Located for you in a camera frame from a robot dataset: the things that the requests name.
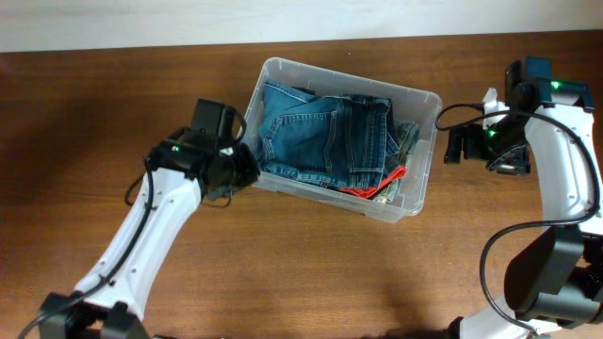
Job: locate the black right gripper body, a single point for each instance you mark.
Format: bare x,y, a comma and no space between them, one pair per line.
501,145

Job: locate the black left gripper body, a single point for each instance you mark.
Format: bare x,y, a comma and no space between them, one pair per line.
239,169

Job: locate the light blue jeans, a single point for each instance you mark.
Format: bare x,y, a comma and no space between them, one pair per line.
407,133

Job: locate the black red grey garment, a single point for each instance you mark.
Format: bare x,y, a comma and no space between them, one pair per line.
377,186

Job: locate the clear plastic storage bin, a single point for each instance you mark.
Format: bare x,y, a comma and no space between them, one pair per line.
409,104

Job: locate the dark blue jeans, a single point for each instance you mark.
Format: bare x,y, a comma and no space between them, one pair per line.
336,141

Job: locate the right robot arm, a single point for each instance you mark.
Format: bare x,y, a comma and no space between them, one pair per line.
545,125

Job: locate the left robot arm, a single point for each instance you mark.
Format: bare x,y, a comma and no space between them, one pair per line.
109,302

